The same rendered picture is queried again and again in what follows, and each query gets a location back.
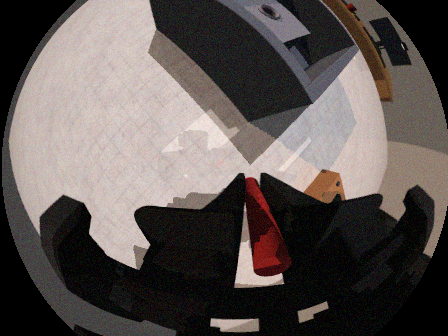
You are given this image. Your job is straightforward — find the red peg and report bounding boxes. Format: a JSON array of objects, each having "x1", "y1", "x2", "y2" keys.
[{"x1": 244, "y1": 177, "x2": 292, "y2": 277}]

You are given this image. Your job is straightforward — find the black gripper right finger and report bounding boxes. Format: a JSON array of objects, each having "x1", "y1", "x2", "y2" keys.
[{"x1": 260, "y1": 172, "x2": 383, "y2": 284}]

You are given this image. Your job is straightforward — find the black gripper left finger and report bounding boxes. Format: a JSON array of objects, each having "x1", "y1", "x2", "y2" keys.
[{"x1": 133, "y1": 173, "x2": 245, "y2": 288}]

